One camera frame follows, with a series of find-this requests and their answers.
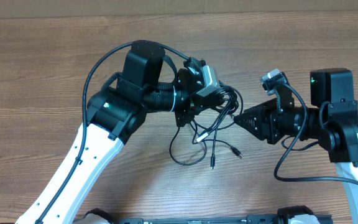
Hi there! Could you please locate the grey plug braided cable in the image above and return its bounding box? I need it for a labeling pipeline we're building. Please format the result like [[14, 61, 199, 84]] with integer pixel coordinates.
[[196, 102, 234, 144]]

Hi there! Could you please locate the thin black USB-C cable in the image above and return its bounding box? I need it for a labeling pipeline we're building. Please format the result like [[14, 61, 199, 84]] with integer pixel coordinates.
[[168, 123, 208, 167]]

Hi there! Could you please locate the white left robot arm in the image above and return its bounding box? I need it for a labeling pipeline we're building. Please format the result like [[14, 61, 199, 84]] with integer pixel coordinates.
[[18, 40, 224, 223]]

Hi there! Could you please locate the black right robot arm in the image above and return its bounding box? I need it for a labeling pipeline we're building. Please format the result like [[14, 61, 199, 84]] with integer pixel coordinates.
[[234, 68, 358, 223]]

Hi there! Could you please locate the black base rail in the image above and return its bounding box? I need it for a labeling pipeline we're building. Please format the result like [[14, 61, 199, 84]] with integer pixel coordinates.
[[82, 205, 334, 224]]

